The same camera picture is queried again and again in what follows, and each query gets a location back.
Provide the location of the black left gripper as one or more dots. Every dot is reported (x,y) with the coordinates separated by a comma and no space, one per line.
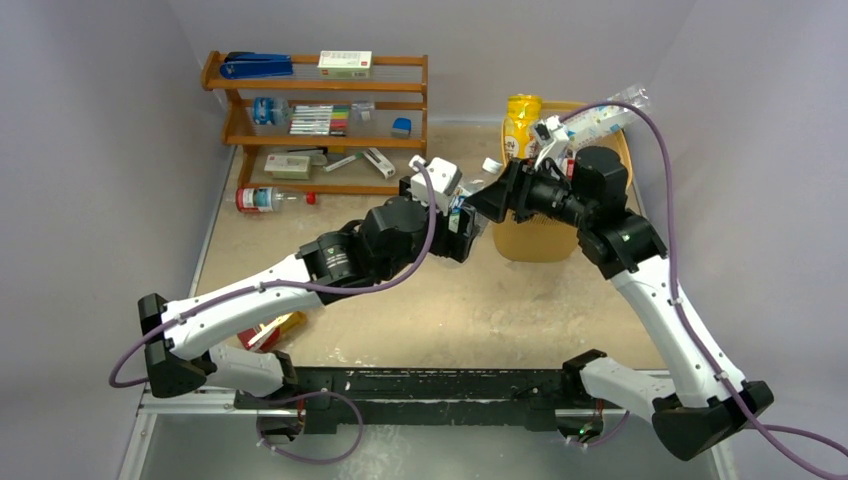
(450,245)

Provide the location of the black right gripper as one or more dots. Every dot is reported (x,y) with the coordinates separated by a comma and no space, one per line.
(518,195)

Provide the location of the clear bottle blue white label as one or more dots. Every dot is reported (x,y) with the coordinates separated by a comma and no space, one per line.
(471,184)

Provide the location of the yellow mesh waste bin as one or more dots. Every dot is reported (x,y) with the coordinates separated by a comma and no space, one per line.
(539,240)

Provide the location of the yellow plastic bottle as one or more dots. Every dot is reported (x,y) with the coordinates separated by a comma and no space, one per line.
(517,138)

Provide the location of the clear bottle red label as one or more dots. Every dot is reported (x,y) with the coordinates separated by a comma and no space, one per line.
(261,200)

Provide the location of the amber bottle red gold label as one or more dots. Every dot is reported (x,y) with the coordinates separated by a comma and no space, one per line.
(263,337)

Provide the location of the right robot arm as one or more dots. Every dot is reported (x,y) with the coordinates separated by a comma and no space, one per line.
(706,398)

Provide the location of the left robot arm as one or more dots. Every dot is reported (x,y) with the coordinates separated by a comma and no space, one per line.
(184,340)

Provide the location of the white stapler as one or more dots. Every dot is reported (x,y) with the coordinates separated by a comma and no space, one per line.
(380,162)

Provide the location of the blue white eraser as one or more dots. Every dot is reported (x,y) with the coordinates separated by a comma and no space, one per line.
(401,128)

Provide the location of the white marker pen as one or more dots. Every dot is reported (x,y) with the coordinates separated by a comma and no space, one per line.
(342,162)

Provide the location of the small clear container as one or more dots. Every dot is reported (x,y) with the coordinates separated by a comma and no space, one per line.
(363,111)

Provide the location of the wooden shelf rack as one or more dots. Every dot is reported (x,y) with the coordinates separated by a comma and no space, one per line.
(399,85)

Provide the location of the set of colored markers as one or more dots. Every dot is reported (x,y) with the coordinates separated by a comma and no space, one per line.
(320,120)

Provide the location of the blue stapler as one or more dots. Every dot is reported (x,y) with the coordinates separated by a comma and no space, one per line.
(249,65)

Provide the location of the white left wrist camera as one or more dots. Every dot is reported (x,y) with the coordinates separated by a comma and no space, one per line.
(444,178)

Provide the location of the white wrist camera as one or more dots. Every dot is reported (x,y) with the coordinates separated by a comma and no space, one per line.
(444,178)
(553,138)

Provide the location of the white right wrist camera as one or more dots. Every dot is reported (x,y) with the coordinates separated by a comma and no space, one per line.
(553,138)

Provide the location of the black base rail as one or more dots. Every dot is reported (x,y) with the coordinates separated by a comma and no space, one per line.
(538,400)

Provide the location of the aluminium table frame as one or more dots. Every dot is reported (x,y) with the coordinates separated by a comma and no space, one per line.
(202,436)

